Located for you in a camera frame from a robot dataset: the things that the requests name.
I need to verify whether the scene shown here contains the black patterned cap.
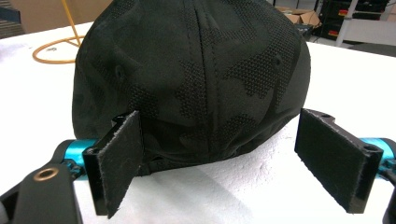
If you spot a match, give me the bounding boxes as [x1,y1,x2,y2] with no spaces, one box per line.
[71,0,312,177]

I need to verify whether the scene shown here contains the cardboard box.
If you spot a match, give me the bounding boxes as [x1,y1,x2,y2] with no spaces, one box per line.
[275,6,322,29]

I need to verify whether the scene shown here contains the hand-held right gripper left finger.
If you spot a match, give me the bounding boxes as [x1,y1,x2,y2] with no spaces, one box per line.
[54,110,145,219]

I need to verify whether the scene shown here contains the white metal frame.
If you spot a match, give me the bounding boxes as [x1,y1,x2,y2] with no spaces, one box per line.
[335,0,396,48]

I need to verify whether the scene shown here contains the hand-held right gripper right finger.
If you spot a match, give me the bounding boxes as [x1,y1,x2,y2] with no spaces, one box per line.
[294,107,396,215]

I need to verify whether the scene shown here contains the dark equipment rack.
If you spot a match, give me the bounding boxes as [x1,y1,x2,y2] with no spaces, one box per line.
[317,0,391,42]

